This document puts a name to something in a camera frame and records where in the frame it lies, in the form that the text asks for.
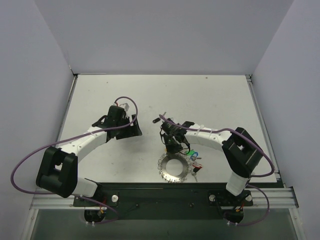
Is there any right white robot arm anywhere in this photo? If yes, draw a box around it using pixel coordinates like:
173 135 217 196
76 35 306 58
160 119 263 197

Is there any purple cable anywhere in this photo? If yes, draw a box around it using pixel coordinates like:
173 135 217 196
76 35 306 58
158 114 275 227
10 96 140 225

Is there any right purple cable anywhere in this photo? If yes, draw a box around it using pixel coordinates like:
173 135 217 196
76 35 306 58
158 114 275 227

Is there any blue tagged key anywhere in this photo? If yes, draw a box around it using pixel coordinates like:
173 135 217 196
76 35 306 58
190 151 202 161

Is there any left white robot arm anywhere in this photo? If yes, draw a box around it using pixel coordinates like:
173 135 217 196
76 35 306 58
36 103 142 206

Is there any silver key with black fob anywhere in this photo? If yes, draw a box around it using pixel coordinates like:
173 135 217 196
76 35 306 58
152 111 167 124

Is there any green tagged key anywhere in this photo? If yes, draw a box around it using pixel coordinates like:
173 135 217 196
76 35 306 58
184 149 195 156

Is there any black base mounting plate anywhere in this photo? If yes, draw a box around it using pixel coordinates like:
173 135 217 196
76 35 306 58
73 183 253 221

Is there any black tagged key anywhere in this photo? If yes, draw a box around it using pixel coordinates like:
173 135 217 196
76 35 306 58
191 167 200 183

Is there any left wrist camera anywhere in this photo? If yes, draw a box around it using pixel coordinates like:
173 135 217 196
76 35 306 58
119 103 130 112

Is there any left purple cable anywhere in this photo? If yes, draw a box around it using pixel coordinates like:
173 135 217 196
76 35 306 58
10 96 140 225

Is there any red tagged key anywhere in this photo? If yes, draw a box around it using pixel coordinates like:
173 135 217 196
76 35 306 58
192 161 203 169

